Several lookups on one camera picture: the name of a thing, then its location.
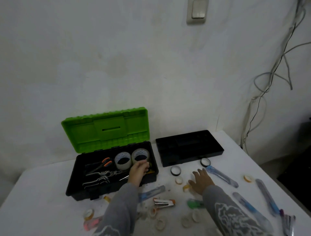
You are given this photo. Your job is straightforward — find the person's left hand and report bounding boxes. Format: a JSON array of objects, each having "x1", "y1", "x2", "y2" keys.
[{"x1": 128, "y1": 160, "x2": 150, "y2": 188}]

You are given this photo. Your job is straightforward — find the person's right hand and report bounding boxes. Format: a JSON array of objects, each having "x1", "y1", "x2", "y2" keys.
[{"x1": 188, "y1": 168, "x2": 216, "y2": 196}]

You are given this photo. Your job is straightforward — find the person's left forearm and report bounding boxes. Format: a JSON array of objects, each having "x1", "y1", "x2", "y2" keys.
[{"x1": 93, "y1": 182, "x2": 140, "y2": 236}]

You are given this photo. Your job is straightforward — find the person's right forearm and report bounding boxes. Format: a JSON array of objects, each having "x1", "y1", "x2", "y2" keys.
[{"x1": 202, "y1": 185, "x2": 269, "y2": 236}]

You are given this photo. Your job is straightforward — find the clear packing tape roll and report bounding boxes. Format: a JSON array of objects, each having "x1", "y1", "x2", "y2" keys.
[
  {"x1": 114, "y1": 152, "x2": 132, "y2": 170},
  {"x1": 131, "y1": 148, "x2": 150, "y2": 166}
]

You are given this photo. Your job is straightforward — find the green correction tape dispenser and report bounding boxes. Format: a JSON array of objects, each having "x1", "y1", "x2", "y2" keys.
[{"x1": 187, "y1": 199, "x2": 205, "y2": 210}]

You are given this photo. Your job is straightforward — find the blue utility knife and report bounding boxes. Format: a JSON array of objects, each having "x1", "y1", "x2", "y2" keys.
[
  {"x1": 206, "y1": 165, "x2": 239, "y2": 189},
  {"x1": 255, "y1": 179, "x2": 280, "y2": 217},
  {"x1": 232, "y1": 192, "x2": 274, "y2": 232},
  {"x1": 138, "y1": 185, "x2": 166, "y2": 202}
]

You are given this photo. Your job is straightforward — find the black plastic organizer tray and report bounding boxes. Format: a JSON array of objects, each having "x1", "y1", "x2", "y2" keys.
[{"x1": 155, "y1": 130, "x2": 225, "y2": 168}]

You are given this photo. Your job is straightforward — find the silver and orange stapler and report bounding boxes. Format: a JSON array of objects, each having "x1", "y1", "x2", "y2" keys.
[{"x1": 153, "y1": 198, "x2": 175, "y2": 209}]

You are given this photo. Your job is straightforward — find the green and black plastic toolbox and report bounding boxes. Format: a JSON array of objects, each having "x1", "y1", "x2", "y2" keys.
[{"x1": 61, "y1": 106, "x2": 159, "y2": 201}]

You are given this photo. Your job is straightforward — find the dark furniture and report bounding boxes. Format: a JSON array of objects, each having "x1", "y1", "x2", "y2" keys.
[{"x1": 276, "y1": 117, "x2": 311, "y2": 203}]

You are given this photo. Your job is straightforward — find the orange handled scissors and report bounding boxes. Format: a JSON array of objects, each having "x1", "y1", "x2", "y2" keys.
[{"x1": 85, "y1": 158, "x2": 113, "y2": 176}]

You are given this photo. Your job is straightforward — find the black handled pliers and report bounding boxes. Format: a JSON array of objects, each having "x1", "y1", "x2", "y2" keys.
[{"x1": 82, "y1": 169, "x2": 123, "y2": 189}]

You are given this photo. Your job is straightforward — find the bundle of wall cables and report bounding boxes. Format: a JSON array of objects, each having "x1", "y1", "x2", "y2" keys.
[{"x1": 239, "y1": 0, "x2": 311, "y2": 156}]

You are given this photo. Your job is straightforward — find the beige wall switch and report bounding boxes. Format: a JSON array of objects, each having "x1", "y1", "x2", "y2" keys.
[{"x1": 186, "y1": 0, "x2": 209, "y2": 25}]

